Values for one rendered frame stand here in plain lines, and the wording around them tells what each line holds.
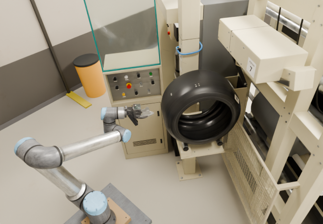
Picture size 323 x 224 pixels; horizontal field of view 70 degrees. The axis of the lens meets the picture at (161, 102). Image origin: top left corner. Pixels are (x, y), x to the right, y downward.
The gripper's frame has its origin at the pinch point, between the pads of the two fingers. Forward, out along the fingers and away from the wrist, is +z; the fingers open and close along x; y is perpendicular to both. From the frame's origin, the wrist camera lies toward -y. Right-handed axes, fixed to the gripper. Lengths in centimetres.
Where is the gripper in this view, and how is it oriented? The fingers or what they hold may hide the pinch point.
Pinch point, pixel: (152, 114)
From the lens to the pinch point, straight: 172.1
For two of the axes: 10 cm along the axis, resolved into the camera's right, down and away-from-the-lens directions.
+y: 0.7, -7.9, -6.1
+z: 9.9, -0.3, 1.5
